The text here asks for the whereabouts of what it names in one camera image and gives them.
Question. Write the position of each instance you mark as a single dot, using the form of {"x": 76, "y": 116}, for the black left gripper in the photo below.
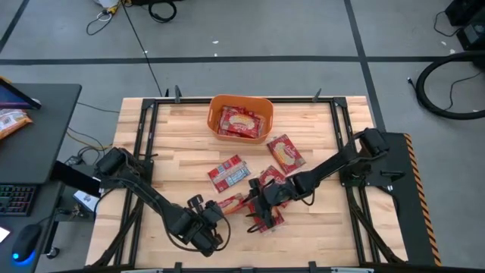
{"x": 208, "y": 218}

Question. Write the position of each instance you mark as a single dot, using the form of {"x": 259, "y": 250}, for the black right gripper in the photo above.
{"x": 274, "y": 195}

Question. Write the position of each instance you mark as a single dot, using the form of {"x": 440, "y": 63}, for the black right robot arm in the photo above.
{"x": 333, "y": 167}

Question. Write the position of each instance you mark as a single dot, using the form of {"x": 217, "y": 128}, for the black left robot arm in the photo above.
{"x": 163, "y": 204}

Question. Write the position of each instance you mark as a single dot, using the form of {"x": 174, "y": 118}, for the orange plastic basket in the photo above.
{"x": 242, "y": 140}

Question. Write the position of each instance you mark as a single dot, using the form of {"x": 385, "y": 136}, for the small white box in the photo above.
{"x": 85, "y": 200}

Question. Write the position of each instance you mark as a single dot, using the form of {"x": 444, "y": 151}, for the black rectangular panel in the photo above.
{"x": 76, "y": 180}

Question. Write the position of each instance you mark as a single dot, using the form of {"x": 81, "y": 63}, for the black hazard-striped platform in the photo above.
{"x": 413, "y": 212}

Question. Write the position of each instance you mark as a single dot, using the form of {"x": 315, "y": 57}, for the black caster wheel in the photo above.
{"x": 53, "y": 253}

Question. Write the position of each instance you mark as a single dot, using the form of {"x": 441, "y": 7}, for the black desk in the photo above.
{"x": 45, "y": 144}

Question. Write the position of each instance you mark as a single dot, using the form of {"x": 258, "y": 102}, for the black computer mouse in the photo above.
{"x": 26, "y": 242}

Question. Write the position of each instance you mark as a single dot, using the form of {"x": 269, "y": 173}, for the black keyboard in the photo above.
{"x": 17, "y": 200}

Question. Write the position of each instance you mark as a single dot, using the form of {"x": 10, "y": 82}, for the orange snack bag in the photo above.
{"x": 13, "y": 123}

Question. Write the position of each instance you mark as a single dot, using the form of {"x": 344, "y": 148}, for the white bucket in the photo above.
{"x": 106, "y": 3}

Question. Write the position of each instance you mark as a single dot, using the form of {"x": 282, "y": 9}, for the black-framed screen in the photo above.
{"x": 11, "y": 99}

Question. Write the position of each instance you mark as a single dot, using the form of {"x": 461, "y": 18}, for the black equipment box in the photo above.
{"x": 473, "y": 38}

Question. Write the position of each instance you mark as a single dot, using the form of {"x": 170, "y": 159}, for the black equipment case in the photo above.
{"x": 468, "y": 11}

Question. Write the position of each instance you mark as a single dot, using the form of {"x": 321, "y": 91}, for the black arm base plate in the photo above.
{"x": 394, "y": 176}
{"x": 113, "y": 184}

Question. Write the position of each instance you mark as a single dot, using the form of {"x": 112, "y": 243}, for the black aluminium table frame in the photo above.
{"x": 295, "y": 100}

